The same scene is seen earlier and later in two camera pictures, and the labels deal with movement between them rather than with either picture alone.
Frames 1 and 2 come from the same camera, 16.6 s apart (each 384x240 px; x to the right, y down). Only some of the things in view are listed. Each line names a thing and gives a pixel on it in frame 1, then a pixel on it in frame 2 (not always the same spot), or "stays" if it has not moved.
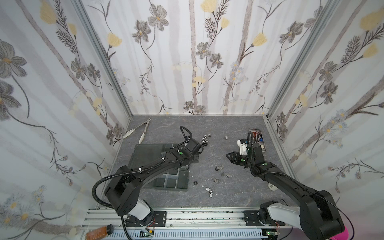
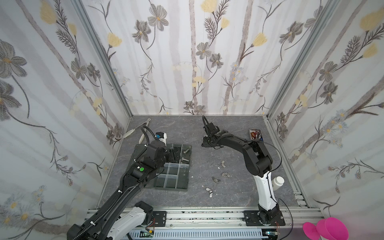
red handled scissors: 256,134 stays
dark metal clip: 216,180 stays
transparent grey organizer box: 176,180 stays
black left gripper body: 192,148 → 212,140
